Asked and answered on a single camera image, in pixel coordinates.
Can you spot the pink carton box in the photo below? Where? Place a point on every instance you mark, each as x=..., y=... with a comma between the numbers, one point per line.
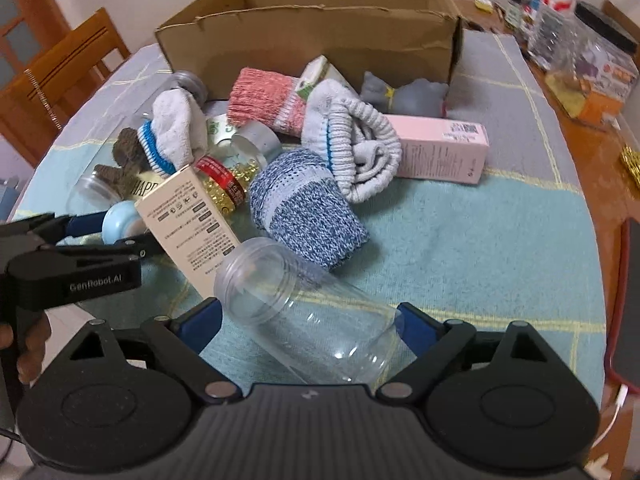
x=440, y=149

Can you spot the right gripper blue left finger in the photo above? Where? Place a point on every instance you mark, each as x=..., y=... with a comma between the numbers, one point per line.
x=198, y=327

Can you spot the light blue round toy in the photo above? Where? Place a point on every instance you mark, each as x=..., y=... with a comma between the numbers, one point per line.
x=122, y=221

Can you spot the glass bottle gold beads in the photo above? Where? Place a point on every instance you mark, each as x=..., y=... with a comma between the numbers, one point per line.
x=229, y=167

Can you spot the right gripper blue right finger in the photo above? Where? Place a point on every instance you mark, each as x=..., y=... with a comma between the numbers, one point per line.
x=417, y=330

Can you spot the wooden door with glass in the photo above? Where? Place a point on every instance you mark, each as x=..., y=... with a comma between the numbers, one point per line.
x=28, y=28

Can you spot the black lid clear container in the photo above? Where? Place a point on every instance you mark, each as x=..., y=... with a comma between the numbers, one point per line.
x=593, y=71

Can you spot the blue grey checked cloth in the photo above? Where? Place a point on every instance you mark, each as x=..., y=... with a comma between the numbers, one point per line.
x=519, y=245

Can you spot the cream printed carton box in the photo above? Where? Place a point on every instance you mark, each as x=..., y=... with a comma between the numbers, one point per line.
x=189, y=227

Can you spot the wooden chair left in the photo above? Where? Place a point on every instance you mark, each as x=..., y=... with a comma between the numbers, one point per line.
x=42, y=100

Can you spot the white grey ribbed sock roll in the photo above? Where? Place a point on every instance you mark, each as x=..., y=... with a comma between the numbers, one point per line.
x=356, y=142

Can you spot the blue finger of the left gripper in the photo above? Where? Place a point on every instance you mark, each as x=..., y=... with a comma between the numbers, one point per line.
x=84, y=224
x=143, y=245

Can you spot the grey cat plush toy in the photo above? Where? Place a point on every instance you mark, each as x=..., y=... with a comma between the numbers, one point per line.
x=420, y=98

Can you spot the brown cardboard box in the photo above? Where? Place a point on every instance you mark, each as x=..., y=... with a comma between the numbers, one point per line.
x=397, y=40

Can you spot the white sock roll blue band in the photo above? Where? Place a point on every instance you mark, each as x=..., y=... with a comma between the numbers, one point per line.
x=176, y=134

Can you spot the clear jar dark contents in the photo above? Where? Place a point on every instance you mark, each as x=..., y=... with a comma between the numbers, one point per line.
x=120, y=169

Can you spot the clear plastic water bottle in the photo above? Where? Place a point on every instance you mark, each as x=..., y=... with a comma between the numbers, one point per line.
x=551, y=18

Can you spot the pink knitted sock roll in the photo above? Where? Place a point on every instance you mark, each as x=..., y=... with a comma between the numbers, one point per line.
x=269, y=98

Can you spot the green white tissue pack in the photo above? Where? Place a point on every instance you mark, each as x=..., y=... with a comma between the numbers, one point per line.
x=316, y=71

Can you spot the blue white knitted sock roll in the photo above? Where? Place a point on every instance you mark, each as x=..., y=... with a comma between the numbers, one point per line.
x=295, y=200

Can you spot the person's left hand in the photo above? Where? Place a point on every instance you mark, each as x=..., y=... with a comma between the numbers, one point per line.
x=29, y=364

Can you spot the clear plastic jar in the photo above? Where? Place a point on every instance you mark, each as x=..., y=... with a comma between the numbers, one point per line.
x=322, y=329

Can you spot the red edged phone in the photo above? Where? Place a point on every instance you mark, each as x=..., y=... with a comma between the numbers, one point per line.
x=622, y=350

